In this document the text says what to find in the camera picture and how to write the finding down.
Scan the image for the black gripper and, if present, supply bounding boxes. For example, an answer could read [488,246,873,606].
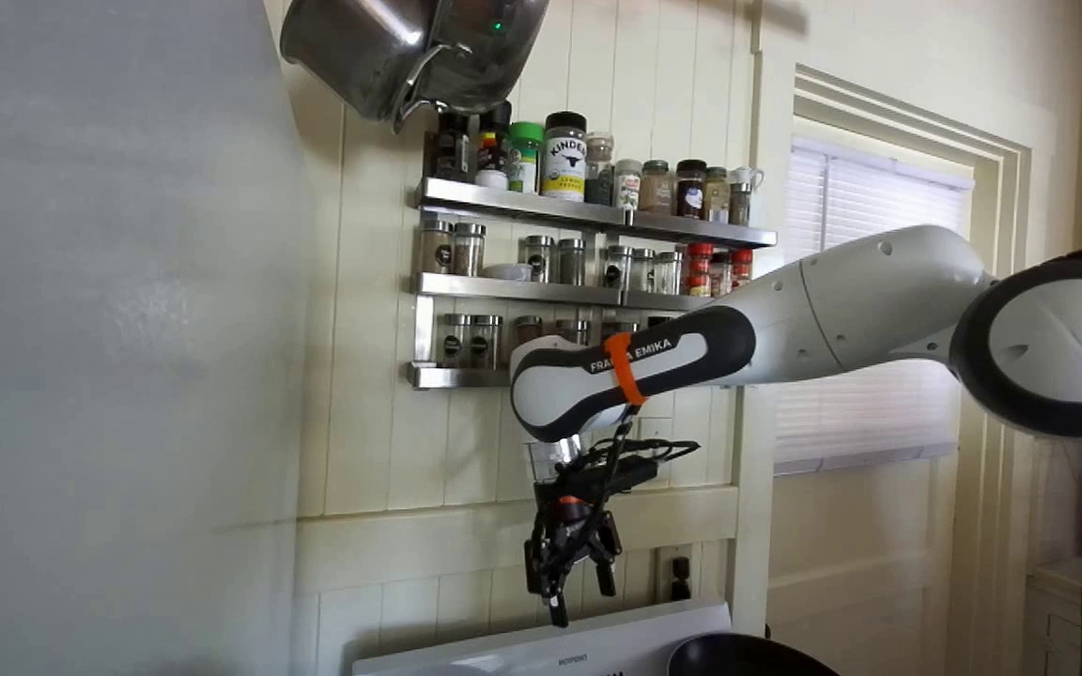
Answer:
[524,474,630,631]

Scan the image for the black frying pan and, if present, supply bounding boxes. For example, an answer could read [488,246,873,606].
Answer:
[664,631,842,676]

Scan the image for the white gas stove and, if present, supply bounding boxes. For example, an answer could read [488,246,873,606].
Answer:
[351,598,741,676]

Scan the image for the metal spice rack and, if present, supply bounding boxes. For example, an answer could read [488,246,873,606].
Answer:
[404,173,782,396]

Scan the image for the cream door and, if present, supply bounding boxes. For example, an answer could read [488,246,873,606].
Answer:
[762,126,1029,676]

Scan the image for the red lid spice jar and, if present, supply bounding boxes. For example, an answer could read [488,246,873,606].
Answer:
[683,242,718,301]
[731,246,761,293]

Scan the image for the black label spice jar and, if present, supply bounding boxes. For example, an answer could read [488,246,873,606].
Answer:
[673,157,716,221]

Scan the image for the large black lid spice jar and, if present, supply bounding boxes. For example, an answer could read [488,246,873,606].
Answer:
[540,109,595,205]

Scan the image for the green lid spice jar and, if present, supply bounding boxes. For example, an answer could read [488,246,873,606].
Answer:
[505,122,548,198]

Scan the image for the small dark sauce bottle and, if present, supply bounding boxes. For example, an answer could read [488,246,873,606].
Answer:
[475,118,515,196]

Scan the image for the dark glass spice bottle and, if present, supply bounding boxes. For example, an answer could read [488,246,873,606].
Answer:
[426,109,478,185]

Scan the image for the white window blind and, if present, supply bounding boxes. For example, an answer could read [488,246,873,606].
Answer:
[773,139,979,474]

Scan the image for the white refrigerator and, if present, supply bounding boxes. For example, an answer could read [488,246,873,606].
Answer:
[0,0,321,676]

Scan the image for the large hanging steel pot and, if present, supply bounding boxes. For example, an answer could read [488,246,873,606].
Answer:
[275,0,553,137]

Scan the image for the black wall outlet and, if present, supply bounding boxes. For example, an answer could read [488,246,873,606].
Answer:
[653,544,698,606]

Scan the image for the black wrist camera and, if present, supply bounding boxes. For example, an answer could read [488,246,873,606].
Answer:
[590,439,703,501]

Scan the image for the orange cable strap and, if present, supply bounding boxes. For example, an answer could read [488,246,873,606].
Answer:
[603,329,652,414]

